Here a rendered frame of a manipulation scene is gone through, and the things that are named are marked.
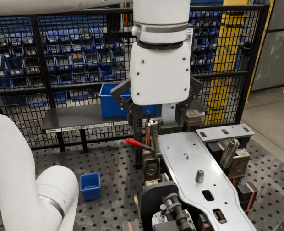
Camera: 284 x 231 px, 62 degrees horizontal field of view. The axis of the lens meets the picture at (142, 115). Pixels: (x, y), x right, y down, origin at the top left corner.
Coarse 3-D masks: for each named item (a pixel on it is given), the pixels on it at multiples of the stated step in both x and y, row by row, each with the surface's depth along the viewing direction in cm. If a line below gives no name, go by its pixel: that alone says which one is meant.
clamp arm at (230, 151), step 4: (232, 140) 96; (236, 140) 95; (228, 144) 97; (232, 144) 95; (236, 144) 94; (228, 148) 98; (232, 148) 96; (236, 148) 95; (224, 152) 100; (228, 152) 98; (232, 152) 96; (224, 156) 100; (228, 156) 98; (232, 156) 97; (224, 160) 100; (228, 160) 98; (224, 164) 100; (228, 164) 99
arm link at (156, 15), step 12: (144, 0) 32; (156, 0) 31; (168, 0) 31; (180, 0) 32; (144, 12) 32; (156, 12) 32; (168, 12) 32; (180, 12) 32; (156, 24) 32; (168, 24) 32
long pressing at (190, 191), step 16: (160, 144) 111; (176, 144) 111; (192, 144) 111; (176, 160) 102; (192, 160) 102; (208, 160) 102; (176, 176) 94; (192, 176) 94; (208, 176) 94; (224, 176) 94; (192, 192) 87; (224, 192) 87; (192, 208) 82; (208, 208) 81; (224, 208) 81; (240, 208) 81; (224, 224) 76; (240, 224) 76
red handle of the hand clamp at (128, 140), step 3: (126, 138) 91; (129, 138) 90; (126, 141) 90; (129, 141) 90; (132, 141) 91; (135, 141) 92; (132, 144) 91; (135, 144) 91; (138, 144) 92; (141, 144) 93; (141, 147) 93; (144, 147) 93; (147, 147) 94; (150, 147) 96; (147, 150) 95; (150, 150) 95; (153, 150) 95
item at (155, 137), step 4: (152, 120) 90; (160, 120) 89; (148, 124) 89; (152, 124) 87; (156, 124) 88; (160, 124) 89; (152, 128) 88; (156, 128) 89; (152, 132) 89; (156, 132) 90; (152, 136) 91; (156, 136) 91; (152, 140) 95; (156, 140) 92; (156, 144) 93; (156, 148) 94; (156, 152) 95
